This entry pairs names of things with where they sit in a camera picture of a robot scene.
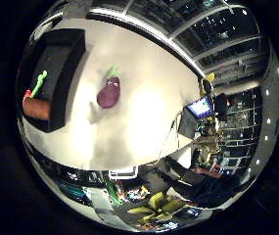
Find purple eggplant plush toy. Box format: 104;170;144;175
96;66;121;110

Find orange carrot plush toy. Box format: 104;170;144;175
22;70;53;121

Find black rectangular container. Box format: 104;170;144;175
22;27;87;134

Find yellow and black device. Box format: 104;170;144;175
200;71;217;96

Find computer monitor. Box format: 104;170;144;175
177;94;215;140

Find yellow chair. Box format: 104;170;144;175
126;191;186;223

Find person in dark clothes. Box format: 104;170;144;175
165;156;233;208

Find thin pale cable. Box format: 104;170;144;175
152;111;183;165

